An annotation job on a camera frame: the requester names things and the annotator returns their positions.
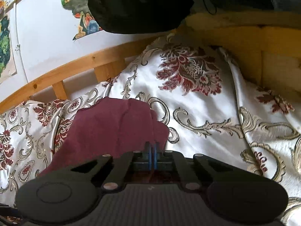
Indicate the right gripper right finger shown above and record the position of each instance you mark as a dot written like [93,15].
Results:
[172,171]

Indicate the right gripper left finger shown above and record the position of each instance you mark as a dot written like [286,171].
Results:
[127,166]

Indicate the maroon long-sleeve garment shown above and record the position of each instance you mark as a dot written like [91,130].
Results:
[111,126]

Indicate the floral white satin bedspread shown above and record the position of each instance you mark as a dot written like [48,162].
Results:
[232,126]

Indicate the black jacket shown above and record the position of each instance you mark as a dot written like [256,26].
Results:
[153,16]

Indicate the colourful landscape poster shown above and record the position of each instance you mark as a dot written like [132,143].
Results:
[87,23]

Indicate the wooden bed frame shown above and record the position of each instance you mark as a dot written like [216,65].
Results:
[264,45]

